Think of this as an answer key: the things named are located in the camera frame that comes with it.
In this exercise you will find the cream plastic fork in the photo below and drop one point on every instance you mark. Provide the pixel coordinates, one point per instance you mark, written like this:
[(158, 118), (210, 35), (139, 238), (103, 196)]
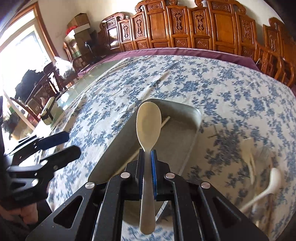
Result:
[(247, 156)]

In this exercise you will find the beige box with black band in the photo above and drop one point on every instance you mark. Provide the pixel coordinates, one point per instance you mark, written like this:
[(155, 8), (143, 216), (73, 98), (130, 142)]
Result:
[(49, 111)]

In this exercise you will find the rectangular metal tray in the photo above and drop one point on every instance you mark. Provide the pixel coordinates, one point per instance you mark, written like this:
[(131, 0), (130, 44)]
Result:
[(177, 138)]

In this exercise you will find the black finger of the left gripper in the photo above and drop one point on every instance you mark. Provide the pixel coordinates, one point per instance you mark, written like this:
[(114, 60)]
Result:
[(61, 159)]

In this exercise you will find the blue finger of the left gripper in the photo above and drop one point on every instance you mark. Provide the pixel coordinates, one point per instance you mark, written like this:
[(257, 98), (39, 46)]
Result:
[(53, 140)]

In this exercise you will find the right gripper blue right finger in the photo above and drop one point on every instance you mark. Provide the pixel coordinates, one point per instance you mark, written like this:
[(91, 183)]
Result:
[(200, 211)]

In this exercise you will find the carved wooden sofa bench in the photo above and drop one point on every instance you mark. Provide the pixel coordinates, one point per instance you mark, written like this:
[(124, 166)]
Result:
[(220, 26)]

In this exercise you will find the white ceramic soup spoon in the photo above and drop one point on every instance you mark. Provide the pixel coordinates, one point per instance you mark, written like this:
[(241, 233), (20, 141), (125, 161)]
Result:
[(272, 188)]

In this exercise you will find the blue floral tablecloth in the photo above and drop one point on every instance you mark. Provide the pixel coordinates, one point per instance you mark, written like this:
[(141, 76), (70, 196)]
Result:
[(227, 124)]

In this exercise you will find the carved wooden armchair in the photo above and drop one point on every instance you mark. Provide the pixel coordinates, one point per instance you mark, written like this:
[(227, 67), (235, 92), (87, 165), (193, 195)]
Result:
[(282, 46)]

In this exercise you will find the stacked cardboard boxes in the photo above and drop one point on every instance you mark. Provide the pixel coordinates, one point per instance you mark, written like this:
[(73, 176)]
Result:
[(77, 36)]

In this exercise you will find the dark wooden dining chair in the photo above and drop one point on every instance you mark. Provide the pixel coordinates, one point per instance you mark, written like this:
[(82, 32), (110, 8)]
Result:
[(36, 88)]

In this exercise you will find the person's left hand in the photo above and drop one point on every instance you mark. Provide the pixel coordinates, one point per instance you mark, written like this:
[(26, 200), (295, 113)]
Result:
[(31, 215)]

